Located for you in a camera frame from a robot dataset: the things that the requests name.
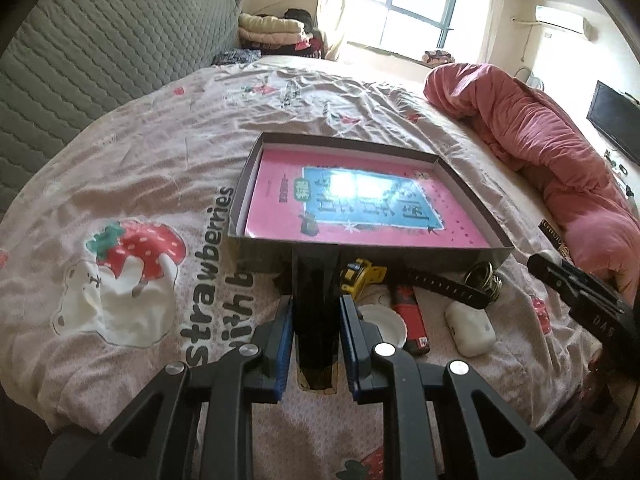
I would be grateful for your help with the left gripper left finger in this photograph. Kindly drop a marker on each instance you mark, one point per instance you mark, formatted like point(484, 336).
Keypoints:
point(274, 340)

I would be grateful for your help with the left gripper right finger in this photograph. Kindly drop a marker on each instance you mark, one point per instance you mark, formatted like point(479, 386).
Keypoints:
point(369, 375)

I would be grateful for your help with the white pill bottle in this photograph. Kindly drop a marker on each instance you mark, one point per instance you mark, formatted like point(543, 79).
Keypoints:
point(390, 324)

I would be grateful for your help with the red lighter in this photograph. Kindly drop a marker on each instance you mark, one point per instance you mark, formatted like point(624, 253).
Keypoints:
point(404, 303)

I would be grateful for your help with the white earbuds case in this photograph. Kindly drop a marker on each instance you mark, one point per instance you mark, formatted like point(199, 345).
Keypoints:
point(470, 329)

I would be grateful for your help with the yellow black wrist watch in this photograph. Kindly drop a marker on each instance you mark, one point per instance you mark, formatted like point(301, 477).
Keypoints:
point(361, 273)

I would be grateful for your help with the brass metal fitting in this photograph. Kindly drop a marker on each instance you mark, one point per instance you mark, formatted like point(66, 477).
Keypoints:
point(483, 277)

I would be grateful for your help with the shallow grey cardboard box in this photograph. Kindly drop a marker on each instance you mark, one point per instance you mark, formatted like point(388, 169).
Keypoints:
point(271, 256)

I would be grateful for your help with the black mattress label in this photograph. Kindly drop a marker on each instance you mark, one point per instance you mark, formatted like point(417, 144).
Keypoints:
point(555, 239)

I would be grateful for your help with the pink quilt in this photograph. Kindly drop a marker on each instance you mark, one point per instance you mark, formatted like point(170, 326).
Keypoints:
point(533, 136)

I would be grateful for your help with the pink and blue booklet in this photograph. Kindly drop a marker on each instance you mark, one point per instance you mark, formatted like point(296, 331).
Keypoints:
point(314, 197)

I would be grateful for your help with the strawberry print bed sheet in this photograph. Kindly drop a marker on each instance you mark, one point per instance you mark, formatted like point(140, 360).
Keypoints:
point(115, 260)

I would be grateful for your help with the black television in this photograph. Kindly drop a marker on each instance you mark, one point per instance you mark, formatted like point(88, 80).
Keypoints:
point(618, 118)

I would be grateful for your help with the white standing fan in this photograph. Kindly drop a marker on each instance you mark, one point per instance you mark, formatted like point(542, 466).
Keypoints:
point(526, 76)

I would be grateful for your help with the dark patterned cloth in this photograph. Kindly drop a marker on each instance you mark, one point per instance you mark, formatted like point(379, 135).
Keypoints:
point(236, 57)

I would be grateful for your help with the folded clothes pile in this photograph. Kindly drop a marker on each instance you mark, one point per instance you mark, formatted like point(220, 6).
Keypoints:
point(294, 33)

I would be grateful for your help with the white air conditioner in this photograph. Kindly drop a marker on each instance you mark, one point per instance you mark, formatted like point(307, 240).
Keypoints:
point(563, 19)

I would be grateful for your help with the grey quilted headboard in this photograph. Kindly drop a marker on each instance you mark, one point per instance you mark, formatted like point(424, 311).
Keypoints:
point(73, 61)

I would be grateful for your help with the cream curtain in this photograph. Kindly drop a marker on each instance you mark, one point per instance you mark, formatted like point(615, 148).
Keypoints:
point(344, 21)

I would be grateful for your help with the window with blue frame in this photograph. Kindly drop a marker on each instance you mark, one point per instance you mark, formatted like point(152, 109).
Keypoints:
point(410, 28)

